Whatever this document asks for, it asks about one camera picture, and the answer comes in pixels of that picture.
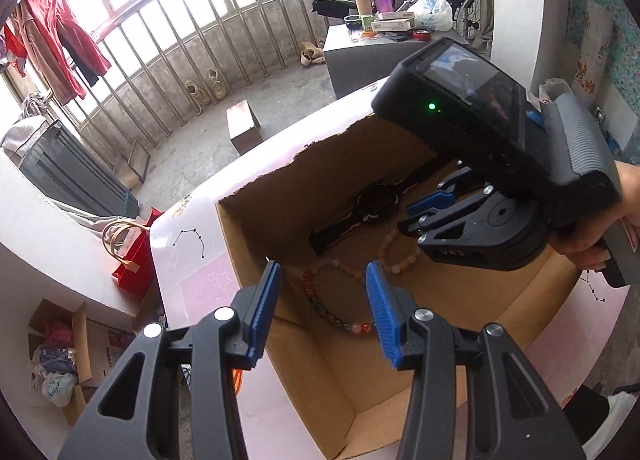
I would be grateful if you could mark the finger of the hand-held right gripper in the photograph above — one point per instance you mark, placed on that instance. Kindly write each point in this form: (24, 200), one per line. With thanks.
(452, 177)
(430, 202)

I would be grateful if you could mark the white plastic bag blue print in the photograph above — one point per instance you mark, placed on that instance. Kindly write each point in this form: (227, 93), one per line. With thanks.
(432, 10)

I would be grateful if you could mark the cardboard box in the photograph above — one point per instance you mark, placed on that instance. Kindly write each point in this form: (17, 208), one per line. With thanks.
(330, 380)

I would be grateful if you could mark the person's right forearm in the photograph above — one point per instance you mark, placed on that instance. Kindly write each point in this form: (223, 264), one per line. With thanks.
(631, 180)

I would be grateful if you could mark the tan slipper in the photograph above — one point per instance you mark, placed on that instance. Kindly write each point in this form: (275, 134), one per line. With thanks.
(318, 47)
(306, 59)

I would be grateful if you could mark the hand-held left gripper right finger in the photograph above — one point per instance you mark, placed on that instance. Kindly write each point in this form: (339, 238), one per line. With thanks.
(382, 315)

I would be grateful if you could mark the person's right hand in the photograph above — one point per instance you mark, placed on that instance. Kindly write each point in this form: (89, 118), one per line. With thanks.
(582, 247)

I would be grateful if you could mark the folded bedding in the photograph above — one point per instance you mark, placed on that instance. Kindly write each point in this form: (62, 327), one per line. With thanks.
(22, 130)

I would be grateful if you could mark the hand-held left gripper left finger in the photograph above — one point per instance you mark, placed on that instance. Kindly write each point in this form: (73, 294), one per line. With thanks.
(260, 310)

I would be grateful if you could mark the grey metal locker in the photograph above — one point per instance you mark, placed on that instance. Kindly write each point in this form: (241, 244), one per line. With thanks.
(75, 170)

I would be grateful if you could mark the red tape roll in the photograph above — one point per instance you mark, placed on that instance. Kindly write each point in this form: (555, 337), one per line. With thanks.
(422, 35)

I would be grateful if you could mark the cardboard tube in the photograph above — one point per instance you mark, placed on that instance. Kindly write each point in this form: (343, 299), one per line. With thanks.
(364, 4)

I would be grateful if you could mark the grey cabinet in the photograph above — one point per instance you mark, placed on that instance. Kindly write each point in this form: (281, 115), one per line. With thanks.
(365, 65)

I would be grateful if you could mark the small red hanging garment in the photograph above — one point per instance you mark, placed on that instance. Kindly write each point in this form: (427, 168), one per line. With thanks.
(12, 52)

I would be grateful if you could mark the small wooden stool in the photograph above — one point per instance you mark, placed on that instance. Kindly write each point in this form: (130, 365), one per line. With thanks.
(245, 127)

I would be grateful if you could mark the wrist watch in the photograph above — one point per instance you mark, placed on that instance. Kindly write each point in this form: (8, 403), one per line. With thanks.
(375, 202)

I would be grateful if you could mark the beige shoe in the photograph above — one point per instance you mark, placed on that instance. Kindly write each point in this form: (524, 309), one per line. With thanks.
(219, 85)
(196, 94)

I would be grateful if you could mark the purple cup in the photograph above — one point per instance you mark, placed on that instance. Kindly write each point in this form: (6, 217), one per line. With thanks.
(383, 2)

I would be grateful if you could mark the open cardboard carton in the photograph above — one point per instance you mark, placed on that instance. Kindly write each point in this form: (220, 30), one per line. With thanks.
(85, 340)

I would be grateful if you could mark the pink cloth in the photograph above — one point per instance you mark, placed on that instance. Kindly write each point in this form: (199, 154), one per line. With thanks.
(59, 335)

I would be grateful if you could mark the small knotted plastic bag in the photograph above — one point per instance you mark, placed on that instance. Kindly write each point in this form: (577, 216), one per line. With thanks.
(55, 387)

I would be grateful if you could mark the green bowl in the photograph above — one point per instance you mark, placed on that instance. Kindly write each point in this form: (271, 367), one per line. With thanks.
(352, 21)

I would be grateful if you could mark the printed floral cloth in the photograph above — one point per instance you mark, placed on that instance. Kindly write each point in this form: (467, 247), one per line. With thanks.
(595, 40)

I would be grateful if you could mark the red gift bag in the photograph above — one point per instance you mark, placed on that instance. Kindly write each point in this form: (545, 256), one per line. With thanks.
(132, 260)

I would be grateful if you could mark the white flat box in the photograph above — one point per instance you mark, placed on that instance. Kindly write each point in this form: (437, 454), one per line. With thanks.
(392, 22)

